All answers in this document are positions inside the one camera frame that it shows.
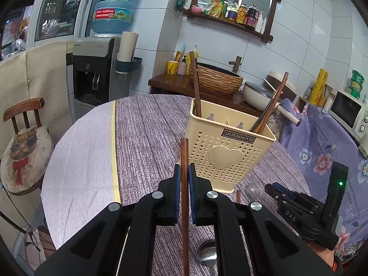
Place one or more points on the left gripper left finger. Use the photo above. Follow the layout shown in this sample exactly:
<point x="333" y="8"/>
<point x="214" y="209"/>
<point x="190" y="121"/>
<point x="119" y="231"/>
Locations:
<point x="120" y="239"/>

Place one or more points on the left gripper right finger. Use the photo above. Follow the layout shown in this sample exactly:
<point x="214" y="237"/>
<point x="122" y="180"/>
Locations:
<point x="250" y="241"/>

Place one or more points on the metal spoon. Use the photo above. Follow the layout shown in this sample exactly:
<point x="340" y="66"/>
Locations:
<point x="252" y="192"/>
<point x="206" y="255"/>

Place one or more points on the black chopstick gold band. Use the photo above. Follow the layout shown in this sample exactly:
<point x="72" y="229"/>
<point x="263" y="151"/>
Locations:
<point x="254" y="127"/>

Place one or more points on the right hand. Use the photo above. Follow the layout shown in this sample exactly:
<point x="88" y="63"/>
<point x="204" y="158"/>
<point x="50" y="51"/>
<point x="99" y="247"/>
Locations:
<point x="325" y="254"/>

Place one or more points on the floral purple cloth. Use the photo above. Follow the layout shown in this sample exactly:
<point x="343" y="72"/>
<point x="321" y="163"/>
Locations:
<point x="314" y="145"/>

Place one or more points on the white microwave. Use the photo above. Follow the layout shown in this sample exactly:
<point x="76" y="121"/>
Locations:
<point x="350" y="113"/>

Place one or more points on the cream plastic utensil holder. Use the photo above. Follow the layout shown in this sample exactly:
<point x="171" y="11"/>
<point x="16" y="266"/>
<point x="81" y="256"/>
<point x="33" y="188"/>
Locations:
<point x="221" y="145"/>

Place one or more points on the wooden chair cat cushion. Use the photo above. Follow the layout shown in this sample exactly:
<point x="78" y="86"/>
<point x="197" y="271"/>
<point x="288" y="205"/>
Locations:
<point x="27" y="156"/>

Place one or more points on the white pot with lid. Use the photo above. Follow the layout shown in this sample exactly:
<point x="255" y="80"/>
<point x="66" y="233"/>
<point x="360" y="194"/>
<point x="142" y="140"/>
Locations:
<point x="259" y="97"/>

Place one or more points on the yellow roll package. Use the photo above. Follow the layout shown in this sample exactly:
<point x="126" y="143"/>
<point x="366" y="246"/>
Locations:
<point x="317" y="97"/>

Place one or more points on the woven basin sink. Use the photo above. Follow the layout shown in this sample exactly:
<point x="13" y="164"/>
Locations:
<point x="217" y="80"/>

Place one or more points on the bamboo style faucet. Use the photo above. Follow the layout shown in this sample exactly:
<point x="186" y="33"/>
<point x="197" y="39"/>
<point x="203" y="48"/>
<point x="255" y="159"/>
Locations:
<point x="236" y="64"/>

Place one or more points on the yellow cup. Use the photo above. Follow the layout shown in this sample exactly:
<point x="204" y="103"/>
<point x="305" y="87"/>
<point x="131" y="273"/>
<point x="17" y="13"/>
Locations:
<point x="172" y="67"/>

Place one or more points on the water dispenser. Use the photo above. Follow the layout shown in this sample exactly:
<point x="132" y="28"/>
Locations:
<point x="93" y="60"/>

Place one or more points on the beige cloth cover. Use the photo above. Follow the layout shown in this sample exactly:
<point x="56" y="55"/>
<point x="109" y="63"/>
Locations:
<point x="39" y="72"/>

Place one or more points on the yellow soap bottle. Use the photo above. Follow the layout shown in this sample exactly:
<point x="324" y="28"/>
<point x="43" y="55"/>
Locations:
<point x="188" y="60"/>

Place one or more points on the blue water bottle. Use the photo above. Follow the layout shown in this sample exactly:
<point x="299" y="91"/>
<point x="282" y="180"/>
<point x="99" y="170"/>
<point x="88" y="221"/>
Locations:
<point x="112" y="16"/>

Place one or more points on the wooden wall shelf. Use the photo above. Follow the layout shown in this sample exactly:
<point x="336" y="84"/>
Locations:
<point x="253" y="16"/>

